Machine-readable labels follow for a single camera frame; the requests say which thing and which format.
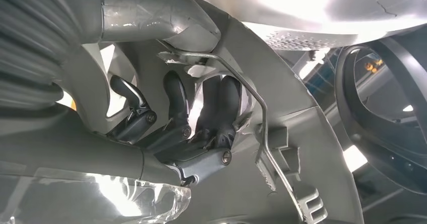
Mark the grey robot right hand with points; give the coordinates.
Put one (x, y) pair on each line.
(66, 155)

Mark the black steering wheel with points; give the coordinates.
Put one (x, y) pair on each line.
(345, 109)

